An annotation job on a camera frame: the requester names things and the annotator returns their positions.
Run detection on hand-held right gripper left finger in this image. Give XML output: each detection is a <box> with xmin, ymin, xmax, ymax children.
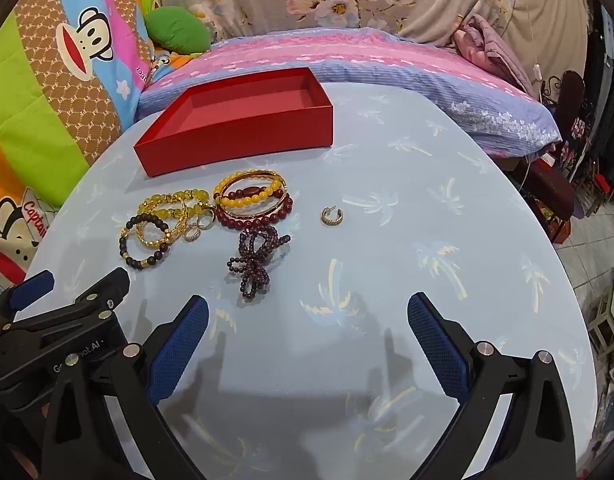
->
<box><xmin>42</xmin><ymin>294</ymin><xmax>210</xmax><ymax>480</ymax></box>

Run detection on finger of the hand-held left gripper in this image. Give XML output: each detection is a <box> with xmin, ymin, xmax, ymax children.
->
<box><xmin>0</xmin><ymin>270</ymin><xmax>55</xmax><ymax>322</ymax></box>
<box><xmin>0</xmin><ymin>266</ymin><xmax>132</xmax><ymax>387</ymax></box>

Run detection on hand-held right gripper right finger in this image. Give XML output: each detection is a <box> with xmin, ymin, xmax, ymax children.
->
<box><xmin>407</xmin><ymin>292</ymin><xmax>595</xmax><ymax>480</ymax></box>

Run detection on black and gold bead bracelet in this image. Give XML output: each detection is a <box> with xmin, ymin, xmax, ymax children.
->
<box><xmin>118</xmin><ymin>213</ymin><xmax>169</xmax><ymax>271</ymax></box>

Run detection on gold chain bracelet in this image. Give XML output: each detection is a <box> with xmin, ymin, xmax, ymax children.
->
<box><xmin>135</xmin><ymin>207</ymin><xmax>190</xmax><ymax>252</ymax></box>

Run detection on pale yellow bead bracelet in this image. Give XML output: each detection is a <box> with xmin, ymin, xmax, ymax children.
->
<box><xmin>138</xmin><ymin>187</ymin><xmax>213</xmax><ymax>221</ymax></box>

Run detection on dark red bead bracelet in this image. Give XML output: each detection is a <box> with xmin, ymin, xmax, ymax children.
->
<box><xmin>216</xmin><ymin>195</ymin><xmax>294</xmax><ymax>232</ymax></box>

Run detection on yellow bead bracelet red beads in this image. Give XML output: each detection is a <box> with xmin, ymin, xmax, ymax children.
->
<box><xmin>214</xmin><ymin>183</ymin><xmax>288</xmax><ymax>212</ymax></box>

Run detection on gold bangle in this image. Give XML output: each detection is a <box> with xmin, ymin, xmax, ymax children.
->
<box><xmin>213</xmin><ymin>170</ymin><xmax>289</xmax><ymax>216</ymax></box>

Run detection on red cardboard box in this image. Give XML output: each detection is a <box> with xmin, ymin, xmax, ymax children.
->
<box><xmin>133</xmin><ymin>66</ymin><xmax>334</xmax><ymax>178</ymax></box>

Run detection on palm print blue tablecloth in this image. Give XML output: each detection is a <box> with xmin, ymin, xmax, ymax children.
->
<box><xmin>14</xmin><ymin>80</ymin><xmax>598</xmax><ymax>480</ymax></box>

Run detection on white stool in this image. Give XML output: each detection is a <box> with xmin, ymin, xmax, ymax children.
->
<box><xmin>584</xmin><ymin>285</ymin><xmax>614</xmax><ymax>356</ymax></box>

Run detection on monkey print blanket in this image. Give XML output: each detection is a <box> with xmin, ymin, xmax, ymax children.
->
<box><xmin>0</xmin><ymin>0</ymin><xmax>188</xmax><ymax>296</ymax></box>

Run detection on green cushion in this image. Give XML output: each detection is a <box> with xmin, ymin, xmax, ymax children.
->
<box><xmin>144</xmin><ymin>6</ymin><xmax>212</xmax><ymax>55</ymax></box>

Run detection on pink purple striped bedding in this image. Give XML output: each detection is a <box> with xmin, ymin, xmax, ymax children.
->
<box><xmin>134</xmin><ymin>26</ymin><xmax>560</xmax><ymax>158</ymax></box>

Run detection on dark wooden chair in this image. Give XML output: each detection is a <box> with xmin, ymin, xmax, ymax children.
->
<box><xmin>544</xmin><ymin>70</ymin><xmax>588</xmax><ymax>161</ymax></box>

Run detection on rack of hanging clothes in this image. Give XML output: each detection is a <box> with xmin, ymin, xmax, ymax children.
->
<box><xmin>582</xmin><ymin>0</ymin><xmax>614</xmax><ymax>201</ymax></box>

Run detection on pink quilted cloth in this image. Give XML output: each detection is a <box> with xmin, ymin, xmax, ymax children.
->
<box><xmin>452</xmin><ymin>14</ymin><xmax>543</xmax><ymax>98</ymax></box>

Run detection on dark red bed frame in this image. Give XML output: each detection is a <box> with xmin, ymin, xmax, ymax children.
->
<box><xmin>507</xmin><ymin>155</ymin><xmax>578</xmax><ymax>246</ymax></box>

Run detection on white cable with switch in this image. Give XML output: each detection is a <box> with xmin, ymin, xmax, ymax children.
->
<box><xmin>514</xmin><ymin>0</ymin><xmax>545</xmax><ymax>111</ymax></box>

